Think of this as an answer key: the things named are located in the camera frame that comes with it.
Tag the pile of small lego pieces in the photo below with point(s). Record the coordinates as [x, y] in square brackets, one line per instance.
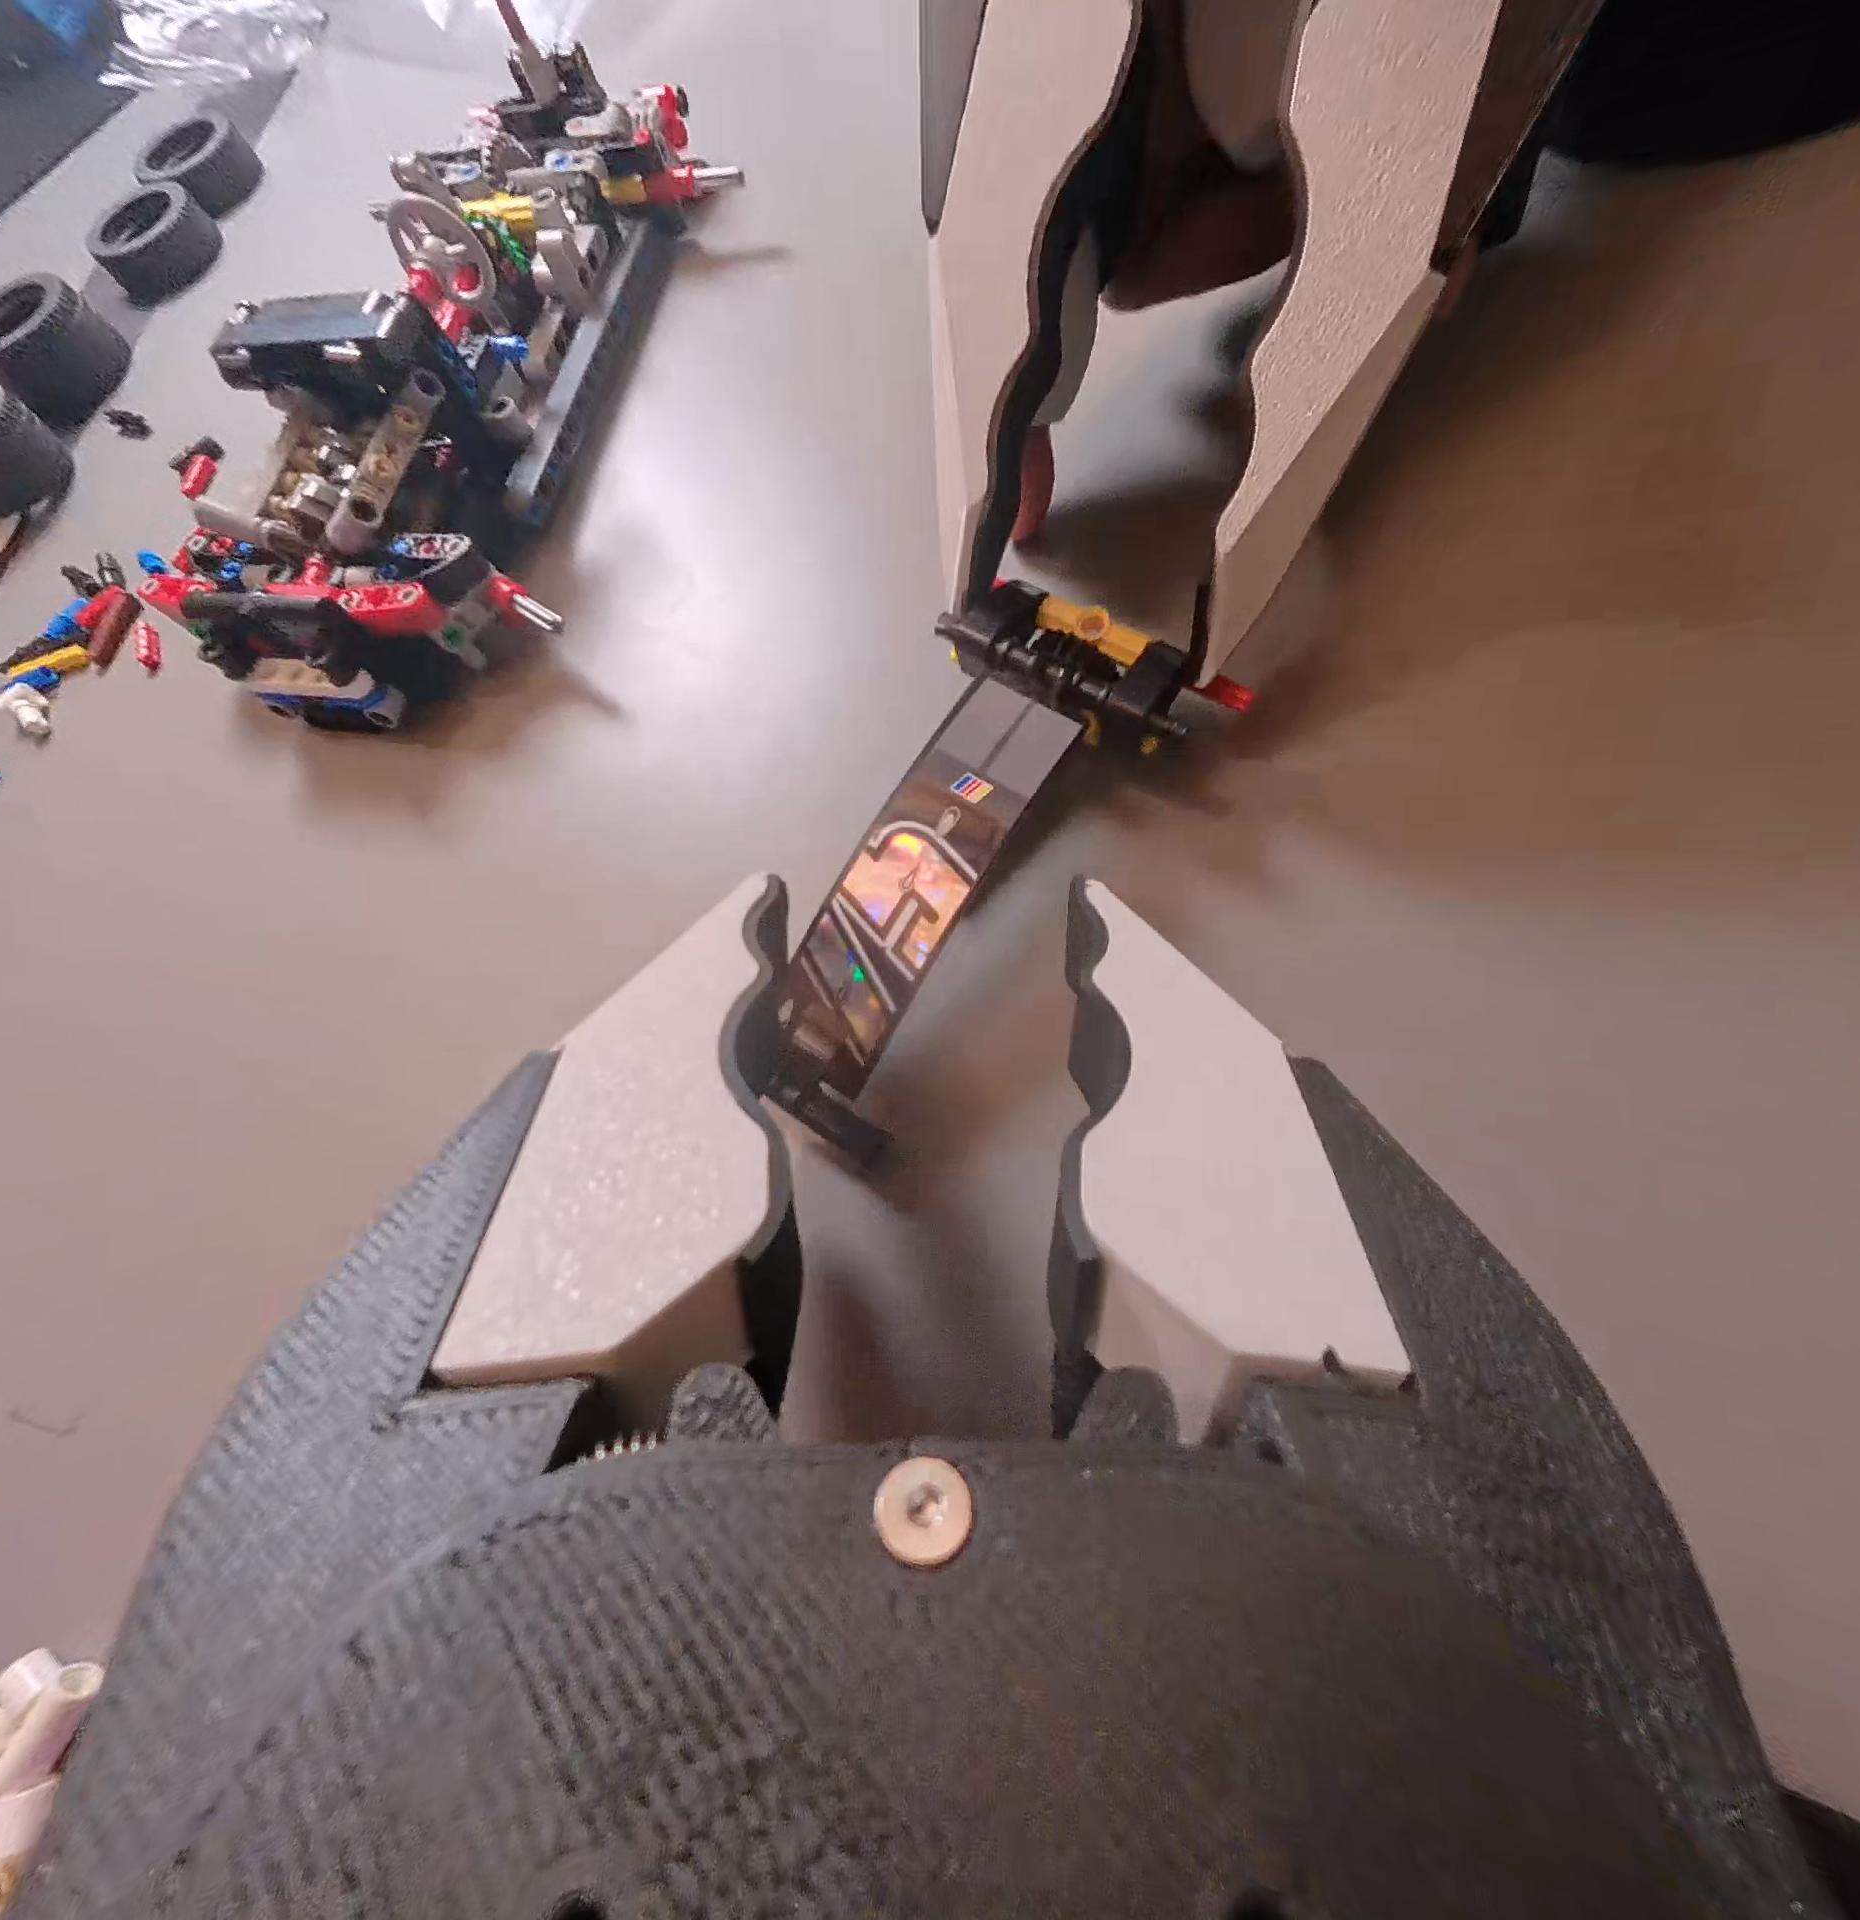
[84, 622]

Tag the lego car chassis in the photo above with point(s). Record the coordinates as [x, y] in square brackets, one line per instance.
[391, 390]

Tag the crumpled clear plastic bag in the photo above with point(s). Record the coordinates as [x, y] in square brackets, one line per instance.
[212, 38]

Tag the white lego elbow piece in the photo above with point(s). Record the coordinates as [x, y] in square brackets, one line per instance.
[30, 712]

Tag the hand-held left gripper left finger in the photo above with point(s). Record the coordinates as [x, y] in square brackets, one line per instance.
[631, 1201]

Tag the person's right hand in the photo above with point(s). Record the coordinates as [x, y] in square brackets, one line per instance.
[1187, 241]

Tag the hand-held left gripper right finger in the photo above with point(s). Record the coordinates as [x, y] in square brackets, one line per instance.
[1230, 1201]

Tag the dark lego set box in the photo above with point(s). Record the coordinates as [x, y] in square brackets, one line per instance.
[30, 137]

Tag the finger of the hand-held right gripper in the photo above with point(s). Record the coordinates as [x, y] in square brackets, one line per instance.
[1381, 226]
[1005, 180]

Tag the black yellow lego wing assembly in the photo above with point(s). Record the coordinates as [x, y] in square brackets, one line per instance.
[902, 885]

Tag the small red lego connector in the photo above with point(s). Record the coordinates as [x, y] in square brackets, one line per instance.
[197, 467]

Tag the white lego connector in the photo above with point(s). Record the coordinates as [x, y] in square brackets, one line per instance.
[39, 1704]

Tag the black rubber lego tire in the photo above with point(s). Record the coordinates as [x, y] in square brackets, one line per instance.
[46, 352]
[17, 450]
[197, 164]
[154, 244]

